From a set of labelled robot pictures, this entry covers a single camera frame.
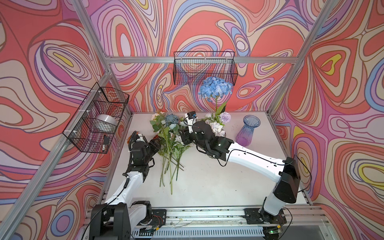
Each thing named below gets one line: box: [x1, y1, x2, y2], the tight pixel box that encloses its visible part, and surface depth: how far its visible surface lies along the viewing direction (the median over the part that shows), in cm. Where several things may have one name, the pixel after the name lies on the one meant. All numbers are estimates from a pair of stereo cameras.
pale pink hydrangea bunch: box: [205, 119, 226, 137], surface depth 72 cm
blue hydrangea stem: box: [198, 77, 233, 113], surface depth 70 cm
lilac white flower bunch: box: [157, 132, 190, 195], surface depth 95 cm
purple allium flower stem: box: [219, 111, 231, 124], surface depth 75 cm
